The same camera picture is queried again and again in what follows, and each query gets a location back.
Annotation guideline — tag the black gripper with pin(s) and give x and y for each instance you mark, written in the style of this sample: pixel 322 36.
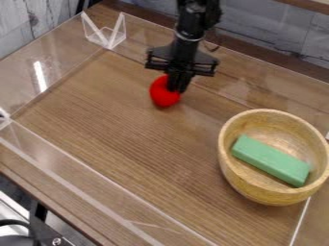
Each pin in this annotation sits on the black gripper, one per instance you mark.
pixel 188 60

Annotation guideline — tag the red toy fruit green stem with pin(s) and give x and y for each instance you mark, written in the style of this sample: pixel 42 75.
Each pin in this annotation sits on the red toy fruit green stem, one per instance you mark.
pixel 163 97

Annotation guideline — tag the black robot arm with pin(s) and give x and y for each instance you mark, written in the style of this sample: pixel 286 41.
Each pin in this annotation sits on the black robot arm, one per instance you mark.
pixel 199 16

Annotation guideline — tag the wooden bowl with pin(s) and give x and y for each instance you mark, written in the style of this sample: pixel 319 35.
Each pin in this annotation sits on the wooden bowl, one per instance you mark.
pixel 294 135

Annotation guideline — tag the green rectangular block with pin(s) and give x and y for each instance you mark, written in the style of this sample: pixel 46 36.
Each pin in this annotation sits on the green rectangular block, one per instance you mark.
pixel 271 160

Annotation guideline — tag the clear acrylic corner bracket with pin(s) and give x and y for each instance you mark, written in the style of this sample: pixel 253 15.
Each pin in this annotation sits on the clear acrylic corner bracket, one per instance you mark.
pixel 106 37

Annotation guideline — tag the clear acrylic tray wall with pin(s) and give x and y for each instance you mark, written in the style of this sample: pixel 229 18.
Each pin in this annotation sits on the clear acrylic tray wall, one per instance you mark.
pixel 113 216

